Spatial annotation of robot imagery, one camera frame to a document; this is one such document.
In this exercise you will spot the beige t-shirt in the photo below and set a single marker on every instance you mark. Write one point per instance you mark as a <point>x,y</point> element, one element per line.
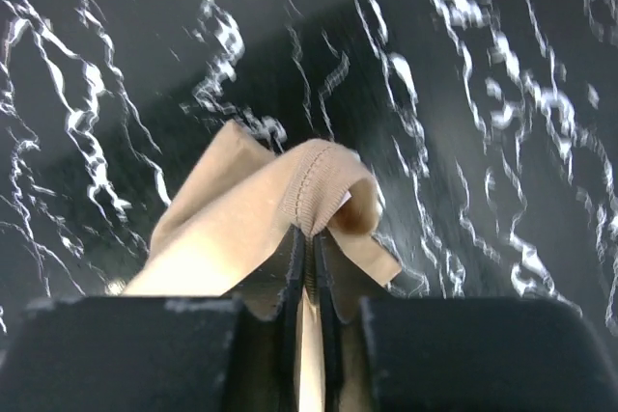
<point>217,265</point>

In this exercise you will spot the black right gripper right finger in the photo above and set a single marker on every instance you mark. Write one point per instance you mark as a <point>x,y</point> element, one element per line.
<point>330,328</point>

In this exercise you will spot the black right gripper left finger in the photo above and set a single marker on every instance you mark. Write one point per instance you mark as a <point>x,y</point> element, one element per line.
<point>289,343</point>

